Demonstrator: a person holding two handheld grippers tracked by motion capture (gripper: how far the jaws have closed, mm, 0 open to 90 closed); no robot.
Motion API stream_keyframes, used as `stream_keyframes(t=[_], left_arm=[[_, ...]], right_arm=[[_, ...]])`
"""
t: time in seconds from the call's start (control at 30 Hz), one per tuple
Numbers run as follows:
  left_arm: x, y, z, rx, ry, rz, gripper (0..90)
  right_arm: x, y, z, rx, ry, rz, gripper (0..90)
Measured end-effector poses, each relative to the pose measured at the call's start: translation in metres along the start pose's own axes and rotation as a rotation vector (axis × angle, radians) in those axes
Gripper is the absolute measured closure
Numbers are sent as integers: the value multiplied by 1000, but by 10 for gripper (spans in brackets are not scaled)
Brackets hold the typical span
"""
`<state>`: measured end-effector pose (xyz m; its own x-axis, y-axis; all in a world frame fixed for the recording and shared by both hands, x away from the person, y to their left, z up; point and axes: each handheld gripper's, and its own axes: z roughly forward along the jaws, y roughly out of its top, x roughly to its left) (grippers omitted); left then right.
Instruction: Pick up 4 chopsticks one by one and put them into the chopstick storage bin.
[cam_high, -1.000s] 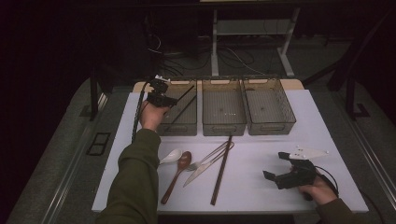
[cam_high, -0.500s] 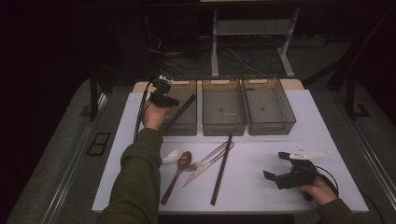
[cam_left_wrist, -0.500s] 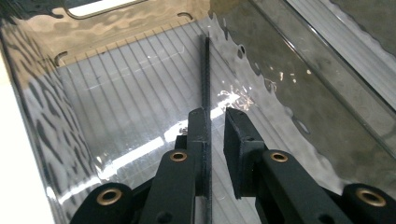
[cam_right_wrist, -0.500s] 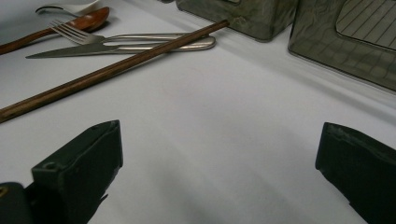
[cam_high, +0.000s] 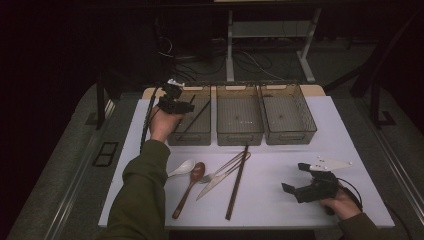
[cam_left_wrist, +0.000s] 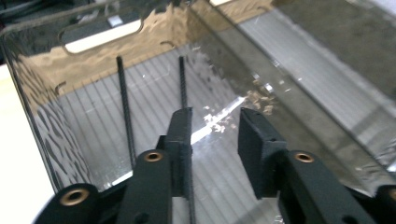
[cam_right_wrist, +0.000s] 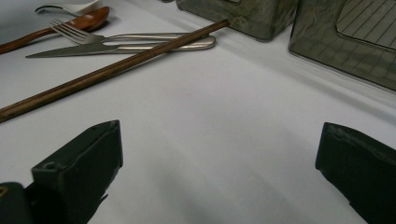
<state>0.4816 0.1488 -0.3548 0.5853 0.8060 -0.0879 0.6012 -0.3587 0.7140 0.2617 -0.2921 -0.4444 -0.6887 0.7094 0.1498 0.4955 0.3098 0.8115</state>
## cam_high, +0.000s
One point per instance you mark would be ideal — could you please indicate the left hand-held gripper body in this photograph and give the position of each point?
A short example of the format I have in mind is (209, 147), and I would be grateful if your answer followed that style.
(170, 103)

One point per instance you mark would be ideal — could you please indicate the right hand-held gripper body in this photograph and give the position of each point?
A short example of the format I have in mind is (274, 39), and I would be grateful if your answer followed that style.
(318, 190)

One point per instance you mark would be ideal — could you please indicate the black chopstick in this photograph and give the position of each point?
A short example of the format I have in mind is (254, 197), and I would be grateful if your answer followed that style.
(192, 98)
(197, 116)

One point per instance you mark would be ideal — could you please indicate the grey transparent plastic basket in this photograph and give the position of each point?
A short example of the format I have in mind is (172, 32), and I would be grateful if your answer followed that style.
(200, 126)
(288, 115)
(239, 115)

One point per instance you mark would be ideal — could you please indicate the white ceramic spoon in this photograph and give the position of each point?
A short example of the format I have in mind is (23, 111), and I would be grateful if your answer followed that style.
(185, 167)

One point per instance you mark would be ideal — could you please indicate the brown wooden spoon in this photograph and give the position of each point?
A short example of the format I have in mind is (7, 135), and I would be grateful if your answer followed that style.
(196, 173)

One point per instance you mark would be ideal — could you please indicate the metal fork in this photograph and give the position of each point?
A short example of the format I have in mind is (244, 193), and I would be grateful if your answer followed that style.
(216, 173)

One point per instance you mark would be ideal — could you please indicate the metal knife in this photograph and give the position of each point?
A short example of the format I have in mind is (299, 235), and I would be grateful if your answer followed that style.
(211, 186)

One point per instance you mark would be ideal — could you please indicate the person's left hand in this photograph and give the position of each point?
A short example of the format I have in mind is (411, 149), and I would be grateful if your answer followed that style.
(163, 125)

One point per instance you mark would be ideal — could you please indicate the person's right hand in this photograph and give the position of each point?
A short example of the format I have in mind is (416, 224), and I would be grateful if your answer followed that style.
(343, 205)

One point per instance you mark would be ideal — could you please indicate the white metal stand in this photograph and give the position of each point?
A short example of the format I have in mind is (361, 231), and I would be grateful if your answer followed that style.
(230, 50)

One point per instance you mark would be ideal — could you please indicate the black metal stand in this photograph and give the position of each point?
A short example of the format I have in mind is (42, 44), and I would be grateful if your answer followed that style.
(375, 106)
(100, 106)

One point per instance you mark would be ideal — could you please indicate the grey metal rail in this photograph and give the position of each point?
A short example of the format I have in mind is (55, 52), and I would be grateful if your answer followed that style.
(400, 173)
(70, 200)

